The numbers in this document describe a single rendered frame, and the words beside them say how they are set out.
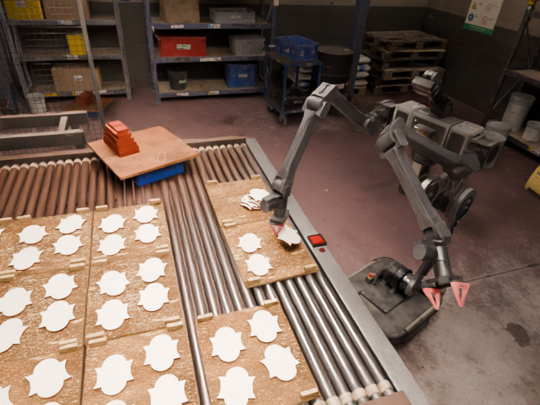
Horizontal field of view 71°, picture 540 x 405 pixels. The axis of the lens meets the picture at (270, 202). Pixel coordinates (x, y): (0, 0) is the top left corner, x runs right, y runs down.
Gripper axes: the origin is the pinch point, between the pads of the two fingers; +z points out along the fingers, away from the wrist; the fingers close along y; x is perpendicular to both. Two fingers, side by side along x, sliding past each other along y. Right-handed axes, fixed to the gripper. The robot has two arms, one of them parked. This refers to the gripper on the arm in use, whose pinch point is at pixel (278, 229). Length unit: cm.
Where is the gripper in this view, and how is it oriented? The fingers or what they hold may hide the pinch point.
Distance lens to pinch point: 183.1
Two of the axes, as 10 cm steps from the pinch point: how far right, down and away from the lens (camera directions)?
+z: -0.6, 8.1, 5.8
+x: 9.4, 2.4, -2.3
